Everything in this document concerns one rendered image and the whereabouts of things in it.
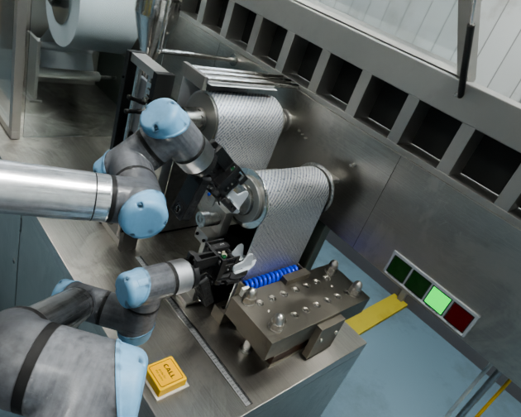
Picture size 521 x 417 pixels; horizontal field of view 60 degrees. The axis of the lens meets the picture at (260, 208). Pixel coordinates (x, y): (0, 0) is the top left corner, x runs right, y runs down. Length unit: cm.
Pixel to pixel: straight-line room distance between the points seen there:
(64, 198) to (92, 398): 27
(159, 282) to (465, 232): 70
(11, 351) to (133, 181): 28
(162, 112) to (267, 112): 53
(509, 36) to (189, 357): 246
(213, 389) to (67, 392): 54
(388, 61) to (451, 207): 39
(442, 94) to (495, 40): 187
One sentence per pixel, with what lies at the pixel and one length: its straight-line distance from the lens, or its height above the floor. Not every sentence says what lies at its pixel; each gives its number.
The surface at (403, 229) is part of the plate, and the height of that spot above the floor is 128.
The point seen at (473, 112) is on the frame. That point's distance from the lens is 112.
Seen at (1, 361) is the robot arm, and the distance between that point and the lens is 64.
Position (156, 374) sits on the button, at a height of 92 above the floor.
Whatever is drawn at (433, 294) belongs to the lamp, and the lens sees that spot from 120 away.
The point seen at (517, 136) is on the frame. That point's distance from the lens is 109.
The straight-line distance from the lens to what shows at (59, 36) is 179.
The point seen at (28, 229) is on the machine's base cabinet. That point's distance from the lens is 167.
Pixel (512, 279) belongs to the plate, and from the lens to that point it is 113.
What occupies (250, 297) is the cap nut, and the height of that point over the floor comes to 106.
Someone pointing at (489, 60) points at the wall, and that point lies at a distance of 300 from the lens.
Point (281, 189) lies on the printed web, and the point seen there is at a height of 130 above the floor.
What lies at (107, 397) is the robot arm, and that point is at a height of 126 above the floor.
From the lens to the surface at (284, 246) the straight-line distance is 122.
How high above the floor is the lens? 177
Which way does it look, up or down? 29 degrees down
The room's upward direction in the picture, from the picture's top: 21 degrees clockwise
